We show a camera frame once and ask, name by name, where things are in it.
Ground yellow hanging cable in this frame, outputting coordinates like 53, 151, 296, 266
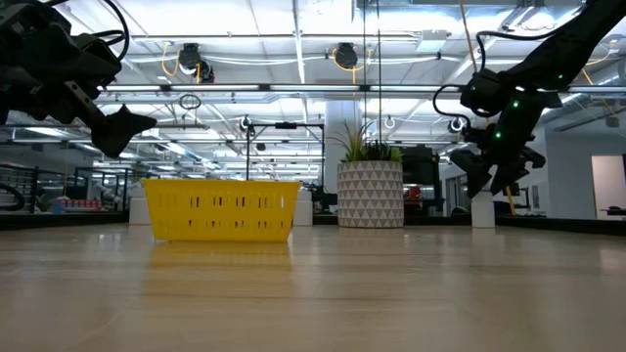
457, 0, 516, 217

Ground black hanging cable loop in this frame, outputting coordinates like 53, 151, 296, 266
178, 92, 202, 118

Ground red white supply boxes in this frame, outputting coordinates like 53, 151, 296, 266
52, 198, 105, 214

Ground white grey triangle-pattern planter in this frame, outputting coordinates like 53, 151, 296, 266
336, 160, 405, 229

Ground black curved hose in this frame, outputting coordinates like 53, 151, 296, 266
0, 181, 26, 213

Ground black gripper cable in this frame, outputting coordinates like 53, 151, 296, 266
431, 4, 586, 129
91, 0, 131, 64

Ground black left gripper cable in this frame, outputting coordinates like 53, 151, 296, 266
91, 0, 131, 64

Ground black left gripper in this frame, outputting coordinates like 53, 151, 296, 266
19, 0, 158, 158

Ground black monitor on arm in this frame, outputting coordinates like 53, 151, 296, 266
502, 181, 532, 209

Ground black storage shelf rack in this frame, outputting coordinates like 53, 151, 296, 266
0, 163, 39, 214

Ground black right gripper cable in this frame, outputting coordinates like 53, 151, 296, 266
431, 4, 586, 129

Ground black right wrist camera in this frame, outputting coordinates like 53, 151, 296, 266
460, 67, 520, 118

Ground black ceiling cord reel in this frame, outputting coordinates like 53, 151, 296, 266
176, 42, 216, 84
334, 42, 360, 70

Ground yellow plastic basket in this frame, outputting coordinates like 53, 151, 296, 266
141, 178, 303, 243

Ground black tubular stand frame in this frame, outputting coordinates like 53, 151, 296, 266
246, 121, 326, 195

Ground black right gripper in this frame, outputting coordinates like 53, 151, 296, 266
448, 121, 547, 199

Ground black cabinet machine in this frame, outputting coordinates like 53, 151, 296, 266
401, 144, 445, 216

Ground black aluminium table frame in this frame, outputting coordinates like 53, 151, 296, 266
0, 210, 626, 237

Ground green succulent plant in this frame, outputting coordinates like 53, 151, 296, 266
328, 120, 405, 164

